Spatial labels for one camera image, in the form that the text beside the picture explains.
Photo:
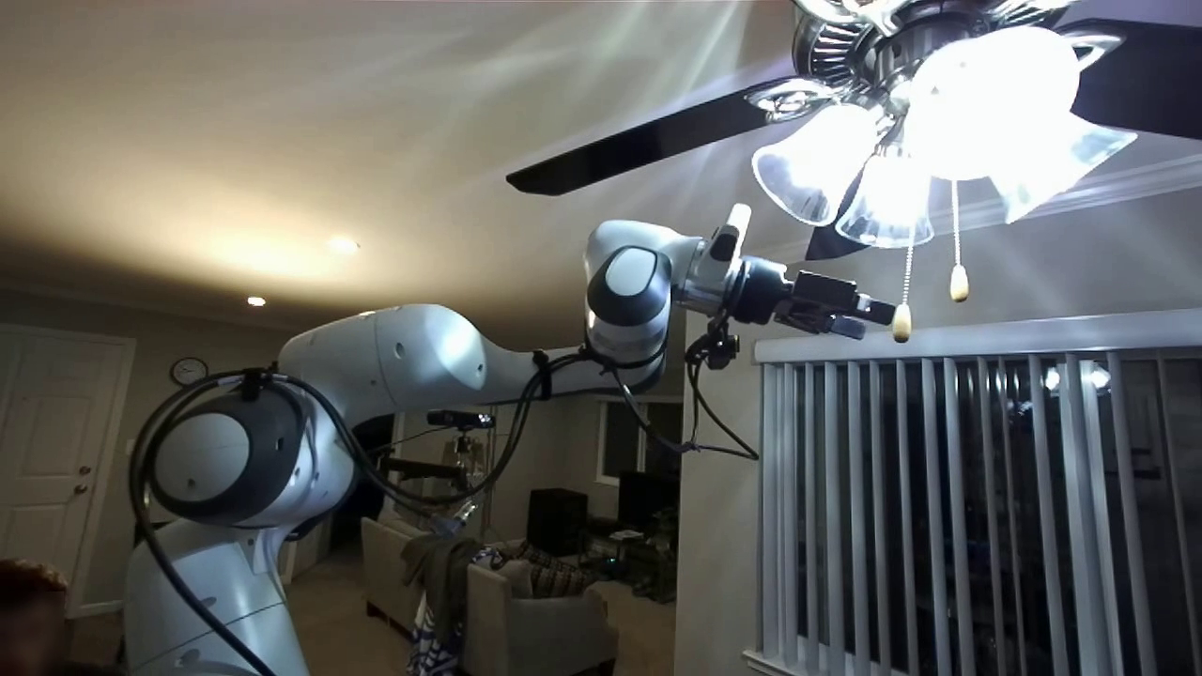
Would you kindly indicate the dark framed window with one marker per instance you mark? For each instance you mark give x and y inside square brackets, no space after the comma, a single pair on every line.
[642,440]

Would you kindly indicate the silver ceiling fan housing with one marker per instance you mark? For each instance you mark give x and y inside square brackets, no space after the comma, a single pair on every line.
[866,43]

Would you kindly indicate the round recessed ceiling light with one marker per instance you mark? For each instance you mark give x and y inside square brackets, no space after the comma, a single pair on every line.
[257,300]

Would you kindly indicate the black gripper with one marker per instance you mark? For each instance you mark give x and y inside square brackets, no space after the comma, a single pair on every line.
[789,295]

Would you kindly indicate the glass bell lamp shade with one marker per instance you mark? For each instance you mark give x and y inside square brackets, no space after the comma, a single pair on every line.
[991,99]
[888,199]
[812,161]
[1065,161]

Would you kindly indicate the white armchair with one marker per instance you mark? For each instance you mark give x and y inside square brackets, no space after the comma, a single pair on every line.
[540,624]

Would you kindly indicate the white vertical window blinds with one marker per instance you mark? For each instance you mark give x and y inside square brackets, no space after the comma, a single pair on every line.
[952,499]

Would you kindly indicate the white interior door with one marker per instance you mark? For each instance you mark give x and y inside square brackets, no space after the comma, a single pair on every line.
[57,463]

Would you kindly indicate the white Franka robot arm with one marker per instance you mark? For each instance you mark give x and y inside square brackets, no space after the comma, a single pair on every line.
[399,358]

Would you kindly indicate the black speaker box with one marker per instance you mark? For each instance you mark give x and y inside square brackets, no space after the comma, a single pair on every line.
[558,522]

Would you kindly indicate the brown cardboard box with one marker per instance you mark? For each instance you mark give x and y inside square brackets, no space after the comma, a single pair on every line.
[31,621]

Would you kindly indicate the white sofa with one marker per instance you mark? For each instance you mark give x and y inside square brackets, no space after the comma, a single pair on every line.
[388,568]

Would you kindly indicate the grey throw blanket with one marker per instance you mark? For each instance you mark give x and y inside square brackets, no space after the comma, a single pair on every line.
[440,587]

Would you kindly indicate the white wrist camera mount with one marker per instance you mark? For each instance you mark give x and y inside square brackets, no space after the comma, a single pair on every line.
[736,229]

